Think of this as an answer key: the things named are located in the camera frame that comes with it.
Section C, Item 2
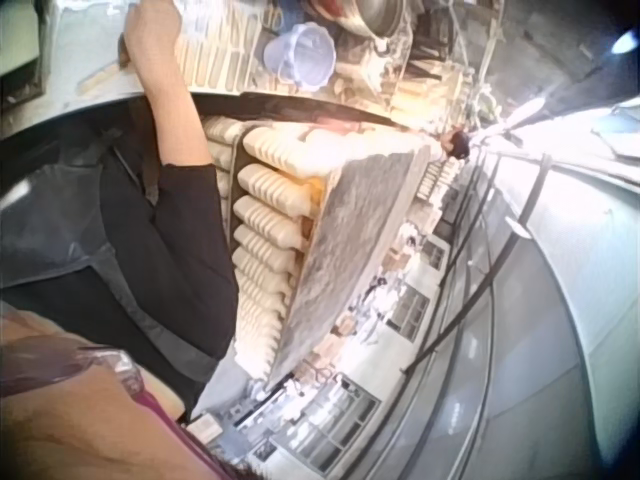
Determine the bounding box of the person's right hand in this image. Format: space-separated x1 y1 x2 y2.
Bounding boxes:
121 0 184 82

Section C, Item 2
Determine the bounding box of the wooden stick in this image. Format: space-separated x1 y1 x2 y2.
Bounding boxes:
74 60 127 97

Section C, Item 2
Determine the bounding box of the tray of pale dough pieces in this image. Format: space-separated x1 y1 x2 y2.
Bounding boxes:
173 0 282 94

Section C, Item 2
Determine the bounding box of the grey box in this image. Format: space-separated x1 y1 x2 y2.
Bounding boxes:
0 0 57 104

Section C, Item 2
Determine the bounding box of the pale blue plastic measuring cup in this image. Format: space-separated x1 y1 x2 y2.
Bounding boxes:
262 22 336 93

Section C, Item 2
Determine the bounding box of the rack of dough-filled trays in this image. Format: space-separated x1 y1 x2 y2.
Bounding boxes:
201 114 454 392

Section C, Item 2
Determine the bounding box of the metal mixing bowl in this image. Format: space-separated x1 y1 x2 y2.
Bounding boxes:
304 0 407 40

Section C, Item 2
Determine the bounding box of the grey floured board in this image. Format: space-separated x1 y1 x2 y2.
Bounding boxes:
263 146 434 392

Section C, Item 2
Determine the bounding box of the cluttered background shelf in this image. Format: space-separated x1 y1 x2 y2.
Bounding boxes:
344 29 501 132

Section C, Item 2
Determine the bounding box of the black metal frame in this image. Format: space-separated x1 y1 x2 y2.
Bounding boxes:
399 147 554 377

